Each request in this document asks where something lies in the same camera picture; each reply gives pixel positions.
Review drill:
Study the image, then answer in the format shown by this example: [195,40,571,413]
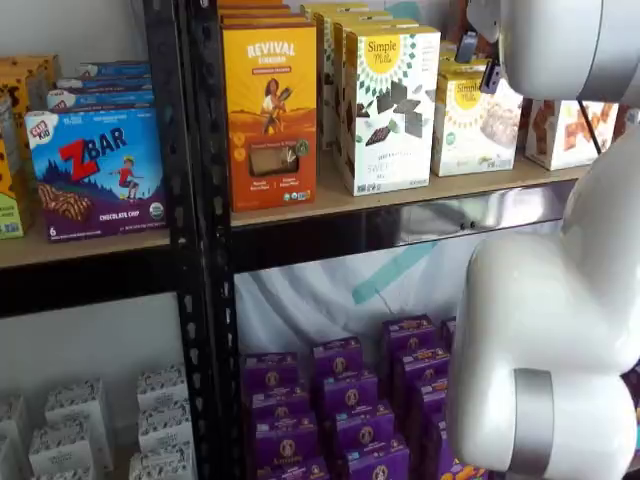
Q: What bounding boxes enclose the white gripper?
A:
[455,0,504,96]

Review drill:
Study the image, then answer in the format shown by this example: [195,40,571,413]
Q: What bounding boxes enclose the white yellow almond bars box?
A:
[431,64,524,178]
[438,58,489,77]

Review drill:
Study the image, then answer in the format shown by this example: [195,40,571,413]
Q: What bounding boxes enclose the Simple Mills sweet thins box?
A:
[313,9,396,152]
[332,18,421,169]
[299,2,371,24]
[343,24,443,198]

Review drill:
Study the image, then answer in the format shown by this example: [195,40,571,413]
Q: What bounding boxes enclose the orange pretzel crackers box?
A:
[524,97,622,172]

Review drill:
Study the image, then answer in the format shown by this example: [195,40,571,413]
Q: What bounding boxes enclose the wooden shelf board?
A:
[0,225,172,269]
[229,147,592,229]

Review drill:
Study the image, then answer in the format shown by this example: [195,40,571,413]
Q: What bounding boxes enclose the black metal shelf rack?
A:
[0,0,201,480]
[182,0,577,480]

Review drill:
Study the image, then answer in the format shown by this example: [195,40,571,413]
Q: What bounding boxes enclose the blue purple Zbar box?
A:
[24,106,168,243]
[56,74,153,94]
[77,60,152,79]
[46,89,156,114]

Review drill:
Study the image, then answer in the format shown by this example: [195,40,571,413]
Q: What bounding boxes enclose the white patterned small box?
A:
[29,466,97,480]
[129,441,197,480]
[138,401,195,452]
[28,421,95,476]
[136,366,190,412]
[44,378,110,427]

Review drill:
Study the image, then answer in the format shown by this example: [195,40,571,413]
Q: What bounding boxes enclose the yellow chocolate chip box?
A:
[0,82,37,232]
[0,54,64,116]

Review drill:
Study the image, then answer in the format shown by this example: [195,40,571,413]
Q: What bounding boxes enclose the yellow green snack box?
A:
[0,135,26,241]

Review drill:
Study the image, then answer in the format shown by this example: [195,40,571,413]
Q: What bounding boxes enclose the long black cable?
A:
[574,97,605,157]

